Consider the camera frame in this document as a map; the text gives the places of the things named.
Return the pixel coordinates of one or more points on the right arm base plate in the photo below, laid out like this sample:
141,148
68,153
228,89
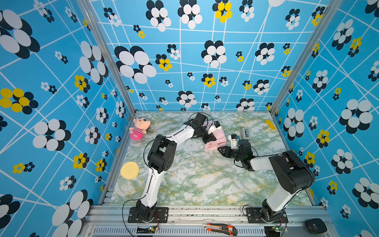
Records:
263,215

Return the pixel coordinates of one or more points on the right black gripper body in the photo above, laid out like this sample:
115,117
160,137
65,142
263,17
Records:
233,154

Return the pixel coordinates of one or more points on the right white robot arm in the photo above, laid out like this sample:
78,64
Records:
292,174

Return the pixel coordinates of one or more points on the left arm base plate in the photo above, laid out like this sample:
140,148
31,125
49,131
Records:
144,214

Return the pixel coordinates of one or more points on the purple wrapping paper sheet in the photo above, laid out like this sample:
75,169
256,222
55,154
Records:
216,137

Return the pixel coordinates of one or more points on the red black utility knife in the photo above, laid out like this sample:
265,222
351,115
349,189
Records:
221,228

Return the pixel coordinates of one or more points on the black computer mouse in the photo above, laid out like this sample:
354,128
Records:
315,226

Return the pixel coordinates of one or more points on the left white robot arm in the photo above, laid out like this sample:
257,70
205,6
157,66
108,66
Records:
162,153

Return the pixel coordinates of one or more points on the yellow round disc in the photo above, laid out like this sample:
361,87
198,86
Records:
130,170

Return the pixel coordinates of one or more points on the pink plush doll toy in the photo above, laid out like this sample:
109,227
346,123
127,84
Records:
141,125

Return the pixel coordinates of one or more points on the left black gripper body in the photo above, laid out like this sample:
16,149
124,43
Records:
203,134

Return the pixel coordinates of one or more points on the yellow tape piece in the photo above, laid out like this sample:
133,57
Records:
270,124

